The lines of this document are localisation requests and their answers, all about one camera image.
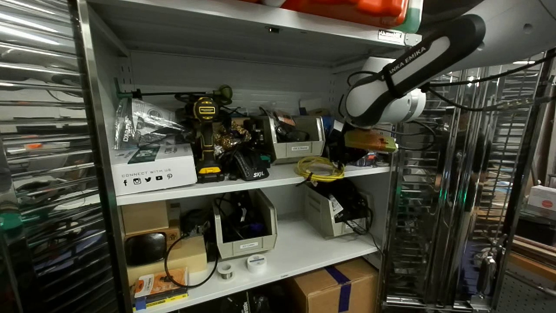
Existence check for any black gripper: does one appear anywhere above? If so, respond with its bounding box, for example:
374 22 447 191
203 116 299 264
323 120 365 167

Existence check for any yellow cable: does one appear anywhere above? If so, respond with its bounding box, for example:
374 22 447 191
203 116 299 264
294 155 348 186

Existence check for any cardboard box blue tape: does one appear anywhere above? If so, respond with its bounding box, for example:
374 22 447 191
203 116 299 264
287 257 381 313

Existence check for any tan cardboard box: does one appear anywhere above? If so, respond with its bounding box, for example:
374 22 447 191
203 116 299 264
127 233 209 285

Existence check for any small brown cardboard box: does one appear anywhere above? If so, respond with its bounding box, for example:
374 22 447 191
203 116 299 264
120 200 170 234

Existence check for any white box red logo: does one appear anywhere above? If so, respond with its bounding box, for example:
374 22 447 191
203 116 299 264
528 184 556 214

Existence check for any gray bin with orange items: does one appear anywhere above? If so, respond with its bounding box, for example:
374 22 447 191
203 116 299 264
262 113 327 163

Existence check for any black orange item bundle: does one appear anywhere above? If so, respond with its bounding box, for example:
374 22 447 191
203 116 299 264
269 111 322 144

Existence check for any gray bin with white label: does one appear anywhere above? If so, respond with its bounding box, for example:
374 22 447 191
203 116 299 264
301 181 375 240

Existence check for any black tool charger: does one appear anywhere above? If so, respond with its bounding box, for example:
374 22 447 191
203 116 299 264
223 144 271 182

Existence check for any white metal shelf unit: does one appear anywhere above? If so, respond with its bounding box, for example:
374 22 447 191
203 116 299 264
68 0 422 313

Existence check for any metal tray rack cart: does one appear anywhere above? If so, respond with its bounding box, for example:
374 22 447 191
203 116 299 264
381 48 556 311

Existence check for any black rod green knob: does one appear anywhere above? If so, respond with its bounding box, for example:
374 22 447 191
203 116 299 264
118 83 235 106

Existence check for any orange plastic case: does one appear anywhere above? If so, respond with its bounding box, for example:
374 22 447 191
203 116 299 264
242 0 414 29

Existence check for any large gray storage bin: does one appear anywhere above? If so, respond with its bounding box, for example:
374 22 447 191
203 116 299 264
212 189 280 261

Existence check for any teal white container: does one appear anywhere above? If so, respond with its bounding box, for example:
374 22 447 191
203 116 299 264
396 0 426 35

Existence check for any white tape roll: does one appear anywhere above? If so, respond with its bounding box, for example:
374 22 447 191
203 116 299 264
243 252 269 274

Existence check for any small gray tape roll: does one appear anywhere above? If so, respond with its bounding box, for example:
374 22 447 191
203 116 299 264
216 262 236 281

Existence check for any white carton with icons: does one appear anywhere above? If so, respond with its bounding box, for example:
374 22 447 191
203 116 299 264
111 141 200 196

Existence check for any black pouch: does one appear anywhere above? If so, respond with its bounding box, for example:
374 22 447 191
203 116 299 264
125 231 170 268

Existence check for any colourful yellow book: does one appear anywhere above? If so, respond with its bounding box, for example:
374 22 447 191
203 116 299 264
129 266 191 311

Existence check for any shiny corrugated metal rack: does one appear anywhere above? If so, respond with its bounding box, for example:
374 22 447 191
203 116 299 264
0 0 120 313

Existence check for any yellow wrist camera box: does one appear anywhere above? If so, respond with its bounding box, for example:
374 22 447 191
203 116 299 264
344 127 400 155

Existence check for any black cable bundle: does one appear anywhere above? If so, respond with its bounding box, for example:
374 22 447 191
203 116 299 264
325 179 374 226
217 193 271 243

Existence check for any yellow black cordless drill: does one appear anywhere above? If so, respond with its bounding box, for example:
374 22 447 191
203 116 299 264
176 94 233 184

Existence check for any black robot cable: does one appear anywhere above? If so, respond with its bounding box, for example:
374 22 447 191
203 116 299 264
346 50 556 113

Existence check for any thin black cable loop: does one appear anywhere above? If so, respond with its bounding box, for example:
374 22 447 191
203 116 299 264
163 228 221 290

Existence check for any green handle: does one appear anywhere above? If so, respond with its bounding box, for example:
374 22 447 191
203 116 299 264
0 210 26 234

